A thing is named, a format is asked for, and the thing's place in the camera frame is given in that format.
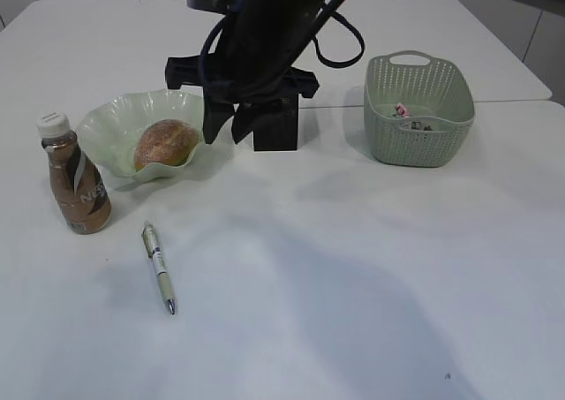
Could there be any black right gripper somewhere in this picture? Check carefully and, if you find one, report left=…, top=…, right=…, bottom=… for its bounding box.
left=165, top=0, right=329, bottom=144

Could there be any sugared bread bun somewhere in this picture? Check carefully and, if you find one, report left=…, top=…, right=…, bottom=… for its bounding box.
left=133, top=119, right=200, bottom=170

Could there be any pink paper ball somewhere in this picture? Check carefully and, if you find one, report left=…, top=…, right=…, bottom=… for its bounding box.
left=393, top=103, right=411, bottom=118

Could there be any brown coffee drink bottle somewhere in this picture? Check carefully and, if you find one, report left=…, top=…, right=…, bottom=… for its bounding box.
left=37, top=112, right=112, bottom=235

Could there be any grey paper ball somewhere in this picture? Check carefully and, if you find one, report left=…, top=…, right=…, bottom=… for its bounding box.
left=409, top=121, right=433, bottom=132

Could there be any black mesh pen holder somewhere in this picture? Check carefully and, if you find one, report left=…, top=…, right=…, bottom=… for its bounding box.
left=253, top=94, right=298, bottom=152

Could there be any green wavy glass plate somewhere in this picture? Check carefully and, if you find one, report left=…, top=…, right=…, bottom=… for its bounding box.
left=76, top=89, right=204, bottom=183

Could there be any beige retractable pen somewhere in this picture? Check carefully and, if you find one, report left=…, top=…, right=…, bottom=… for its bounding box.
left=141, top=222, right=177, bottom=315

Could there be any green plastic woven basket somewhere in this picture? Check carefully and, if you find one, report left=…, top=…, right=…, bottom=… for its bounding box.
left=364, top=50, right=475, bottom=168

